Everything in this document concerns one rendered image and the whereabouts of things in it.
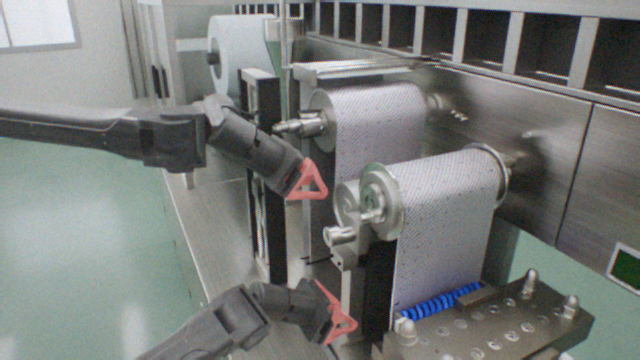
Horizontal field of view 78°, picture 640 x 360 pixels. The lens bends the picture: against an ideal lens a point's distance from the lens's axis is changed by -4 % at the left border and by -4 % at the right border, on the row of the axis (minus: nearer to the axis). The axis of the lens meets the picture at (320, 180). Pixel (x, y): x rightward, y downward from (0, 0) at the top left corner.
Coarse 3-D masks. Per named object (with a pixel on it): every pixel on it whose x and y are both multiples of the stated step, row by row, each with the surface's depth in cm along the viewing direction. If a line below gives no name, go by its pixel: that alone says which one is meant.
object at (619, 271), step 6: (618, 258) 69; (624, 258) 68; (630, 258) 67; (618, 264) 69; (624, 264) 68; (630, 264) 67; (636, 264) 66; (618, 270) 69; (624, 270) 68; (630, 270) 67; (636, 270) 66; (618, 276) 69; (624, 276) 68; (630, 276) 67; (636, 276) 66; (630, 282) 68; (636, 282) 67
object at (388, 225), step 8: (496, 168) 81; (368, 176) 76; (376, 176) 74; (384, 184) 72; (360, 192) 80; (384, 192) 72; (392, 192) 71; (392, 200) 71; (392, 208) 71; (392, 216) 72; (376, 224) 77; (384, 224) 74; (392, 224) 72; (384, 232) 75
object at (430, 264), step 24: (480, 216) 81; (408, 240) 74; (432, 240) 77; (456, 240) 81; (480, 240) 84; (408, 264) 77; (432, 264) 80; (456, 264) 84; (480, 264) 88; (408, 288) 80; (432, 288) 83; (456, 288) 87
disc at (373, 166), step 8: (368, 168) 78; (376, 168) 75; (384, 168) 73; (384, 176) 73; (392, 176) 71; (360, 184) 82; (392, 184) 71; (400, 192) 70; (400, 200) 70; (400, 208) 70; (400, 216) 71; (400, 224) 71; (376, 232) 79; (392, 232) 74; (400, 232) 72
